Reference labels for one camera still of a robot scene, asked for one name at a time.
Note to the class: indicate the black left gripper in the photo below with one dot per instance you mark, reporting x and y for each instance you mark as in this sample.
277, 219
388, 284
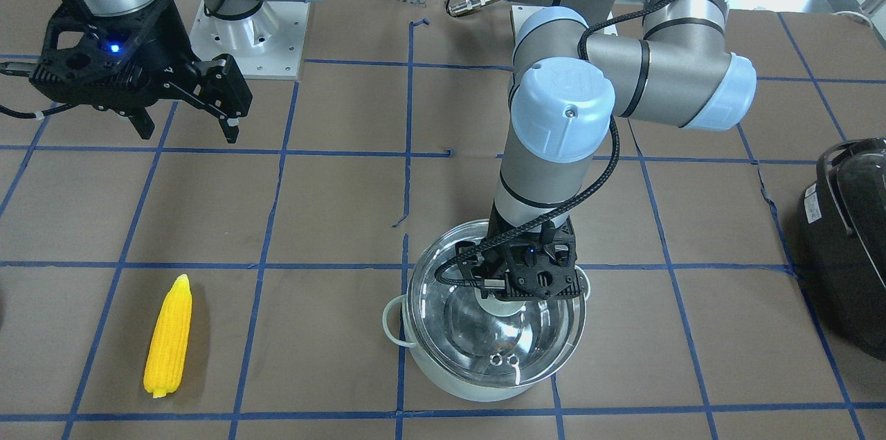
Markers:
495, 257

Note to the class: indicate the white cooking pot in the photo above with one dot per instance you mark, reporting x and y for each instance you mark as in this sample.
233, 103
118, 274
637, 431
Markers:
477, 329

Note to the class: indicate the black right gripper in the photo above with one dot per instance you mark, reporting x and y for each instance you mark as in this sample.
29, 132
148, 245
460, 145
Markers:
168, 37

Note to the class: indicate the glass pot lid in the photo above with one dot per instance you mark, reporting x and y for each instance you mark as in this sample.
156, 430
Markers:
495, 315

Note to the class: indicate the yellow corn cob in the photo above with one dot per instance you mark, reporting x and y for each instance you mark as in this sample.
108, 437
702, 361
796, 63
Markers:
166, 357

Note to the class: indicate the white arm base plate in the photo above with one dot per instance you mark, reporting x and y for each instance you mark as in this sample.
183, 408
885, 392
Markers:
266, 46

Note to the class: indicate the dark brown rice cooker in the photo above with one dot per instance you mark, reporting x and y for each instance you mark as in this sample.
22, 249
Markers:
843, 224

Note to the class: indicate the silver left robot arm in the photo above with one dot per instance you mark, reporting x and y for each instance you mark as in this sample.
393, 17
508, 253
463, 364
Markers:
575, 70

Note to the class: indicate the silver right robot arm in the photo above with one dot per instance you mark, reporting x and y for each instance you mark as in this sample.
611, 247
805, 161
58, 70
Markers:
228, 10

